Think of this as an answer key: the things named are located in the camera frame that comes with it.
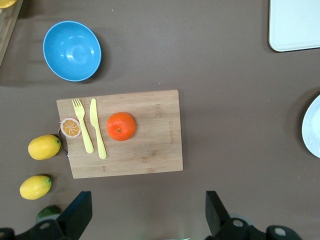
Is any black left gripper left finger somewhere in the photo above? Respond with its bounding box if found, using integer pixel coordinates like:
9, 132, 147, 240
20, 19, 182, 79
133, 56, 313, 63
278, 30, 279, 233
14, 191, 93, 240

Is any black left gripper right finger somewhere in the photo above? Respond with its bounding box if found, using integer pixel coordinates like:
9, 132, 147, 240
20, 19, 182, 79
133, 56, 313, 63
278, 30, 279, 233
205, 190, 303, 240

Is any orange mandarin fruit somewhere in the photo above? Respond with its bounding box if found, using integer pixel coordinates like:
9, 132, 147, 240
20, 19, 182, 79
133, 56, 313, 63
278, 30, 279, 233
106, 111, 137, 142

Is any white round plate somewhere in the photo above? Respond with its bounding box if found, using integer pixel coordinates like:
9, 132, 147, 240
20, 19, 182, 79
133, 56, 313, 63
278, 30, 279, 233
301, 94, 320, 159

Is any green lime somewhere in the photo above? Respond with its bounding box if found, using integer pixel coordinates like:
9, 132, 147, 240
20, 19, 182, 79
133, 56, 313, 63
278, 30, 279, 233
35, 205, 62, 223

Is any yellow lemon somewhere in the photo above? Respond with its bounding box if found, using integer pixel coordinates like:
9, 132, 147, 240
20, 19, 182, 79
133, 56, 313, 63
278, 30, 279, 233
19, 175, 53, 200
27, 134, 62, 161

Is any toy orange slice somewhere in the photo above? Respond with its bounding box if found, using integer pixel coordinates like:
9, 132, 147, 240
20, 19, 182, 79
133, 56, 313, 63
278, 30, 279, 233
60, 116, 82, 139

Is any yellow plastic fork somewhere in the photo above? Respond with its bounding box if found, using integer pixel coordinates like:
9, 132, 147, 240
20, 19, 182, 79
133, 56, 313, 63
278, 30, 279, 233
71, 97, 95, 154

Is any yellow plastic knife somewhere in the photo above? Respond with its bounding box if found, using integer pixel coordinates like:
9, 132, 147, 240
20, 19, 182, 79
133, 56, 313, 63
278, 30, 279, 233
89, 98, 108, 160

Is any wooden cutting board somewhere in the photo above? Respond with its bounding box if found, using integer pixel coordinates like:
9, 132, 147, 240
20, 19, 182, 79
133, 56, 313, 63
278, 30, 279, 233
56, 89, 184, 180

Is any blue bowl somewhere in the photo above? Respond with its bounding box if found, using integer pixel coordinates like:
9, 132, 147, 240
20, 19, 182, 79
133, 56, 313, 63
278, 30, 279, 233
42, 20, 103, 82

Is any wooden mug rack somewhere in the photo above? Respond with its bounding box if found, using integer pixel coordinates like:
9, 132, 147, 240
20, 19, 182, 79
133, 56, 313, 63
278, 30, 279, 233
0, 0, 25, 67

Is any cream bear print tray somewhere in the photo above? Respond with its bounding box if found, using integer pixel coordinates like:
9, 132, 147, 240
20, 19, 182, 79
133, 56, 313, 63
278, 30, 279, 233
268, 0, 320, 53

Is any yellow mug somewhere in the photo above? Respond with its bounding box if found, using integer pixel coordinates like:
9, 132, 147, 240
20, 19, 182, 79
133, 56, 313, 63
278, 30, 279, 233
0, 0, 18, 9

